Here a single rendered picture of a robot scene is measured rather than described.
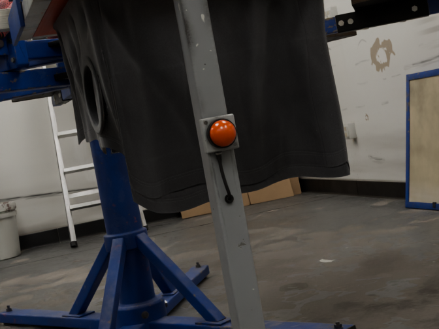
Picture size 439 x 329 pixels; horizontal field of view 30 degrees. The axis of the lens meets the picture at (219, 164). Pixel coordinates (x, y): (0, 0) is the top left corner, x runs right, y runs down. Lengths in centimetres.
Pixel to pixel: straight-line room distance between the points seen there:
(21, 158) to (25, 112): 33
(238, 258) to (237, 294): 5
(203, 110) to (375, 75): 402
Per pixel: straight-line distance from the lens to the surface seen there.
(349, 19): 261
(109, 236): 277
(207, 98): 117
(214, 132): 114
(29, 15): 178
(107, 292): 263
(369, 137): 535
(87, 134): 179
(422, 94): 461
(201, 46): 118
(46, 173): 607
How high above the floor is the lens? 67
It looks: 3 degrees down
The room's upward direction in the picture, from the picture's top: 10 degrees counter-clockwise
